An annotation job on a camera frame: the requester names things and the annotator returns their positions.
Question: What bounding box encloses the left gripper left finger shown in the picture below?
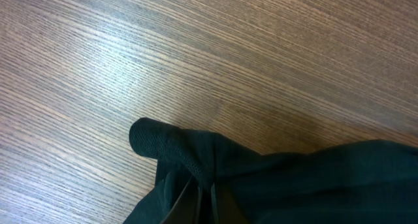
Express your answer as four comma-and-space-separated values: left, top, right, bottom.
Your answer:
129, 117, 251, 224

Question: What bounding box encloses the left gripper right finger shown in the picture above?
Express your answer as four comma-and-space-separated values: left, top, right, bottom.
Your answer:
161, 178, 202, 224

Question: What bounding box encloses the black t-shirt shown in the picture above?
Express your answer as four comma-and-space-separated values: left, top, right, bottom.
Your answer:
122, 129, 418, 224

